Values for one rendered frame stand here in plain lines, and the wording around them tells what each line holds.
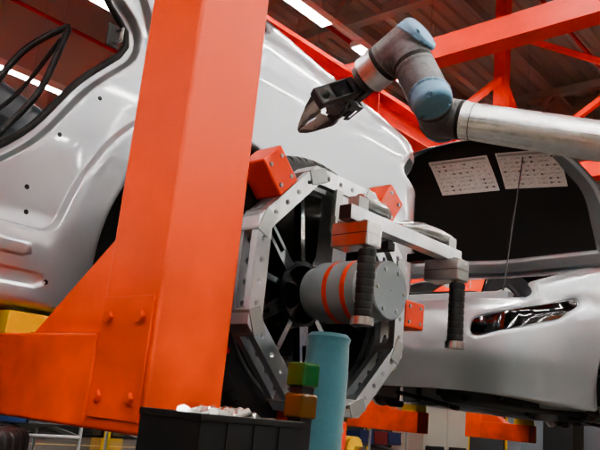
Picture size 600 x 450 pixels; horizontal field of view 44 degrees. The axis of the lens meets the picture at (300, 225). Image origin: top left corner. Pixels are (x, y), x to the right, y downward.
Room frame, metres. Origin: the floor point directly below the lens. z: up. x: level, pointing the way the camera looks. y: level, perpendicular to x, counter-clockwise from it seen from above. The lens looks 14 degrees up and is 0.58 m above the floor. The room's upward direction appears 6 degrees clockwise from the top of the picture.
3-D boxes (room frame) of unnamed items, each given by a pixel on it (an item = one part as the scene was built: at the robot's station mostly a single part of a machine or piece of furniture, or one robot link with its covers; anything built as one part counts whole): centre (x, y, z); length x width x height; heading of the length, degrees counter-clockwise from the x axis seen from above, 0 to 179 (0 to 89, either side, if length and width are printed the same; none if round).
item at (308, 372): (1.23, -0.03, 0.64); 0.04 x 0.04 x 0.04; 47
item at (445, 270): (1.65, -0.34, 0.93); 0.09 x 0.05 x 0.05; 47
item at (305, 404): (1.23, -0.03, 0.59); 0.04 x 0.04 x 0.04; 47
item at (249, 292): (1.67, -0.08, 0.85); 0.54 x 0.07 x 0.54; 137
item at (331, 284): (1.62, -0.13, 0.85); 0.21 x 0.14 x 0.14; 47
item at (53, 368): (1.52, 0.46, 0.69); 0.52 x 0.17 x 0.35; 47
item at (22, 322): (1.63, 0.59, 0.70); 0.14 x 0.14 x 0.05; 47
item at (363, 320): (1.38, -0.13, 0.83); 0.04 x 0.04 x 0.16
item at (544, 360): (6.08, -2.40, 1.49); 4.95 x 1.86 x 1.59; 137
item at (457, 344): (1.63, -0.37, 0.83); 0.04 x 0.04 x 0.16
